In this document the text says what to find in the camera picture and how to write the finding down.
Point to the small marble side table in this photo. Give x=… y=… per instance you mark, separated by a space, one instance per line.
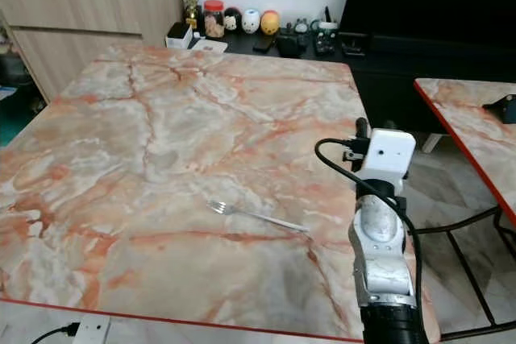
x=476 y=138

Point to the white power strip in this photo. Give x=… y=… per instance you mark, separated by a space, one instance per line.
x=92 y=330

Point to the green white cup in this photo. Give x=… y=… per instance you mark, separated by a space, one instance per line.
x=326 y=38

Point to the black pouch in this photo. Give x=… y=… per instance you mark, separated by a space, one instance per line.
x=290 y=44

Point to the yellow egg figurine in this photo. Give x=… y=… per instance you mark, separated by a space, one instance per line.
x=270 y=23

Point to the black round figurine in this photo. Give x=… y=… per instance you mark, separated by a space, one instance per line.
x=232 y=20

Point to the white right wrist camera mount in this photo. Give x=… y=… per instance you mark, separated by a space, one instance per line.
x=389 y=155

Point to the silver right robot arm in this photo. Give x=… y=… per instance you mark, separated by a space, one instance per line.
x=379 y=235

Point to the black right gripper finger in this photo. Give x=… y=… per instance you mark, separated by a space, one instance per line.
x=364 y=129

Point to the light wooden sideboard cabinet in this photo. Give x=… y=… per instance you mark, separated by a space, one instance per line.
x=97 y=26

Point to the black metal chair frame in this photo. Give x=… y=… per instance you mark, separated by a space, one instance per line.
x=463 y=267

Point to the red lid snack jar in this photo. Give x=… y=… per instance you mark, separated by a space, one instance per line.
x=214 y=20

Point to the white egg figurine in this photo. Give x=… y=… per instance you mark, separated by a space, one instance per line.
x=251 y=21

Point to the white small box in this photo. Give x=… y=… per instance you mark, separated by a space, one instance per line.
x=178 y=35

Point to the silver metal fork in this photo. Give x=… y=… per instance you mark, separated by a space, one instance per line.
x=258 y=216

